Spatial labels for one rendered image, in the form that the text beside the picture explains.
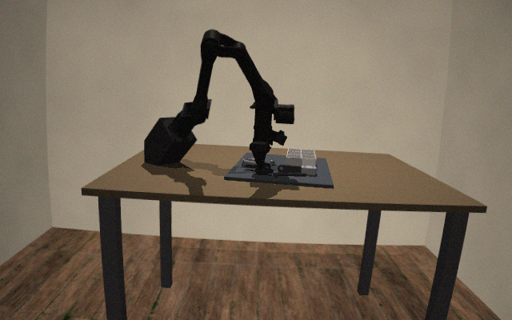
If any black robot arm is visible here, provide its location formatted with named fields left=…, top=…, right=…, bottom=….
left=168, top=30, right=294, bottom=146

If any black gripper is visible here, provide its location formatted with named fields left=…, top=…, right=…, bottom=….
left=250, top=122, right=273, bottom=170

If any dark grey u-shaped fork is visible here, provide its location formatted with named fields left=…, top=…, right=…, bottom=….
left=247, top=163, right=271, bottom=172

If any white compartment tray with metal parts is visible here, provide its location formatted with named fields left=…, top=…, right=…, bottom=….
left=286, top=148, right=316, bottom=166

